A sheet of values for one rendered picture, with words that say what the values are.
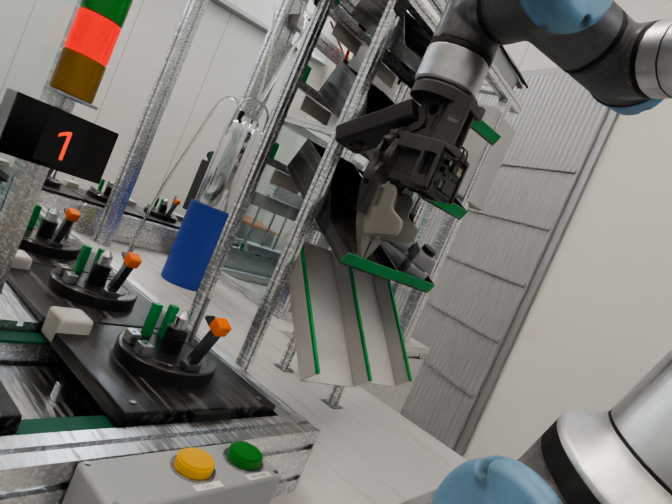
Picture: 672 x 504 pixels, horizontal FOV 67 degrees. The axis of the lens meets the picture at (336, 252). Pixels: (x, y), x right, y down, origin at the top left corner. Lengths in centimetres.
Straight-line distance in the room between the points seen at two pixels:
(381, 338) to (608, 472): 83
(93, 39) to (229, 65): 814
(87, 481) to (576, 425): 40
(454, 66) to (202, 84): 818
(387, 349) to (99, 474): 68
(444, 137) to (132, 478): 46
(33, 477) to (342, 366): 54
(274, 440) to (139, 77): 807
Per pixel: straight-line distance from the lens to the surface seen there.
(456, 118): 59
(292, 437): 73
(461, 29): 62
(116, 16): 71
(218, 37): 884
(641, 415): 29
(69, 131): 70
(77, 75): 70
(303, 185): 95
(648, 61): 59
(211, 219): 165
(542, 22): 55
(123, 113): 856
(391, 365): 107
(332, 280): 99
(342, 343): 94
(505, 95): 245
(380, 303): 111
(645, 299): 353
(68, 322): 76
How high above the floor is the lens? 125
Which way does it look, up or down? 3 degrees down
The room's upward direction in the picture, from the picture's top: 23 degrees clockwise
